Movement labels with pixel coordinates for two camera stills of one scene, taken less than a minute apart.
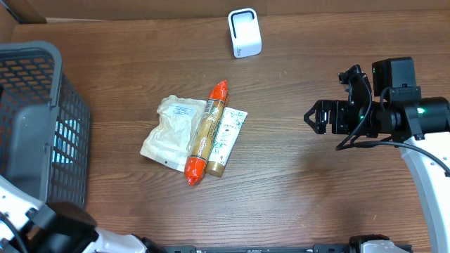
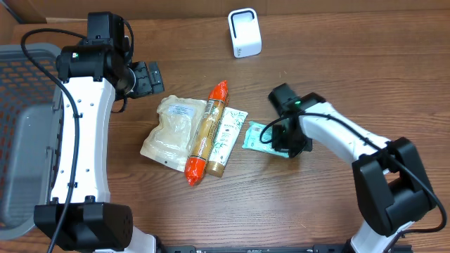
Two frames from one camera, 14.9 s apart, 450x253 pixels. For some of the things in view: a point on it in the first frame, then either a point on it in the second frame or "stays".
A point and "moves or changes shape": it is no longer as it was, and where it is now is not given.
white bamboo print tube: (229, 130) stays
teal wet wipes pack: (66, 141) moves or changes shape
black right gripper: (337, 108) -> (280, 143)
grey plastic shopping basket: (46, 129) stays
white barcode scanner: (245, 32) stays
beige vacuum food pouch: (170, 144) stays
